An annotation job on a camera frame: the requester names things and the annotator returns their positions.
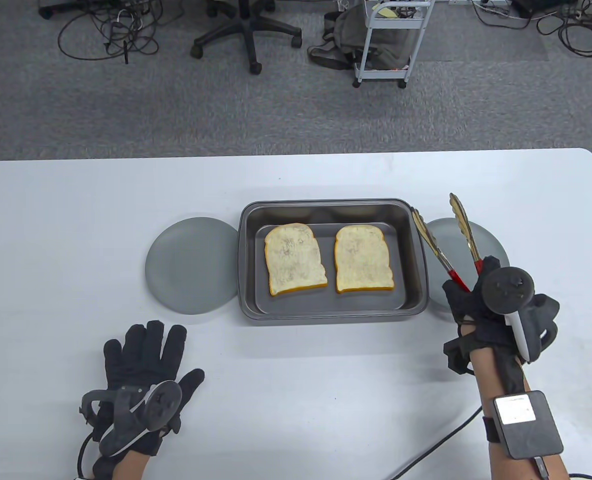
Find grey white left hand controller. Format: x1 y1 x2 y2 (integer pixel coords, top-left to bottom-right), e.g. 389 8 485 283
79 380 183 458

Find dark metal baking tray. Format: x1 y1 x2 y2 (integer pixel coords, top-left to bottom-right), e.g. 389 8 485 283
238 198 429 326

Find black right wrist sensor box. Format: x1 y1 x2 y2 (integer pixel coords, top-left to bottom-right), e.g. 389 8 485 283
492 390 564 460

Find white toast slice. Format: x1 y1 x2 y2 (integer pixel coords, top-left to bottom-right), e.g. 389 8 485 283
263 223 329 297
334 224 396 294

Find grey white hand controller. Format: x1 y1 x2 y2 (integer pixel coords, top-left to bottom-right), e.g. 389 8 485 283
79 380 183 458
480 266 561 364

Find person's right forearm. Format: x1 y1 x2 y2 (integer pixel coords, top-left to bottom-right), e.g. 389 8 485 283
468 345 569 480

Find black office chair base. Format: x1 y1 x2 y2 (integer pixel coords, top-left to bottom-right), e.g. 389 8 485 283
190 0 303 76

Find person's right hand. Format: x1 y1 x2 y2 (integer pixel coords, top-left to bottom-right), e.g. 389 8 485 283
442 255 532 373

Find white utility cart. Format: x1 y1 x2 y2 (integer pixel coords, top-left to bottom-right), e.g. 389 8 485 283
352 0 436 90

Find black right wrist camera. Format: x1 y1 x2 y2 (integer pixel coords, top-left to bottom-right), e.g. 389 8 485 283
443 335 477 375

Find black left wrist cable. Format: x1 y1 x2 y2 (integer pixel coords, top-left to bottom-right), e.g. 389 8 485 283
76 432 99 480

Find red handled kitchen tongs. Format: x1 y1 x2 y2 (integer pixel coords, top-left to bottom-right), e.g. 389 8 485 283
410 193 484 293

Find black right sensor box cable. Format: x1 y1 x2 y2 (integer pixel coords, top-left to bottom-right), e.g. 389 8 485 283
533 455 592 480

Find grey backpack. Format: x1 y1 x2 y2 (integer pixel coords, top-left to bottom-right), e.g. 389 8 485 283
307 7 412 71

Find person's left hand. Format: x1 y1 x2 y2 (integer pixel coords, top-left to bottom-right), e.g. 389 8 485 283
96 320 206 457

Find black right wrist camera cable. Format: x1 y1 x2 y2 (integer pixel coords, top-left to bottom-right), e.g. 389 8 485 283
388 405 484 480

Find person's left forearm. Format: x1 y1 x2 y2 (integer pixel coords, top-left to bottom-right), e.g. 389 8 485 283
93 450 149 480

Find grey white right hand controller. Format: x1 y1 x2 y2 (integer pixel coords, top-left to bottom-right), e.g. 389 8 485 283
480 266 561 364

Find grey round plate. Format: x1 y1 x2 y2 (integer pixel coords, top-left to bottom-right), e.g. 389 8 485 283
418 216 511 314
144 216 240 316

